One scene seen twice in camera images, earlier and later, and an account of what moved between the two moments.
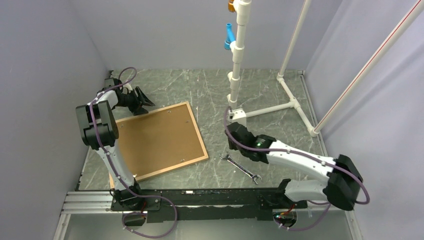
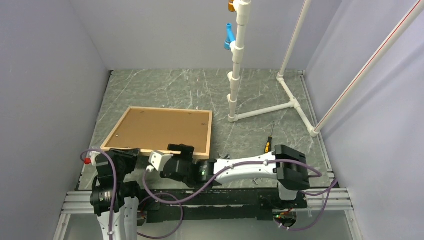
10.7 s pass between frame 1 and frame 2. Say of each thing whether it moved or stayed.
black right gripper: moved
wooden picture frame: moved
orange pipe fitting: stayed
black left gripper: moved
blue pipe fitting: stayed
